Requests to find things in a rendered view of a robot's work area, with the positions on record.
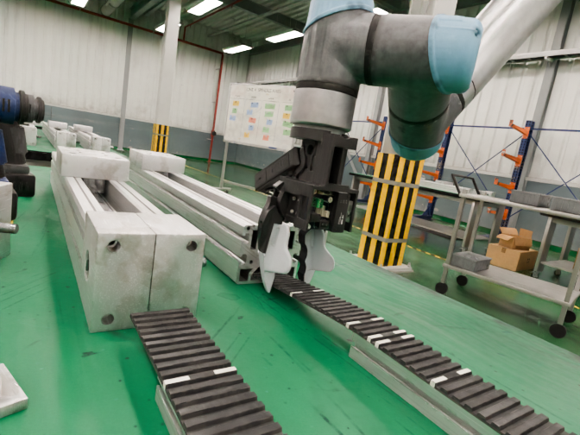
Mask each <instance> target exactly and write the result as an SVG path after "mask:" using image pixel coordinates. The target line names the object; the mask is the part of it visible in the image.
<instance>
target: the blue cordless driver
mask: <svg viewBox="0 0 580 435"><path fill-rule="evenodd" d="M28 113H29V98H28V94H25V91H22V90H19V92H16V91H15V88H13V87H8V86H3V85H0V123H7V124H13V123H14V121H16V122H17V123H18V124H21V125H23V124H24V123H26V122H27V121H28ZM6 162H8V161H7V155H6V149H5V144H4V139H3V130H2V129H0V181H2V182H9V181H8V180H7V179H6V177H5V172H4V167H3V165H4V164H5V163H6ZM17 201H18V195H17V193H16V191H15V190H14V189H13V187H12V206H11V220H14V219H16V217H17Z"/></svg>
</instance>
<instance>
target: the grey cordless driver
mask: <svg viewBox="0 0 580 435"><path fill-rule="evenodd" d="M28 98H29V113H28V121H27V123H32V122H33V121H35V122H36V123H41V122H43V119H44V116H45V103H44V100H42V99H41V98H40V97H37V98H35V97H34V95H29V94H28ZM0 129H2V130H3V139H4V144H5V149H6V155H7V161H8V162H6V163H5V164H4V165H3V167H4V172H5V177H6V179H7V180H8V181H9V183H12V184H13V185H12V187H13V189H14V190H15V191H16V193H17V195H18V197H33V196H34V195H35V182H36V177H35V175H33V174H32V173H31V172H30V168H29V166H28V165H27V164H25V163H26V158H25V154H26V153H27V152H28V148H27V142H26V135H25V129H24V127H23V126H22V125H20V124H18V123H17V122H16V121H14V123H13V124H7V123H0Z"/></svg>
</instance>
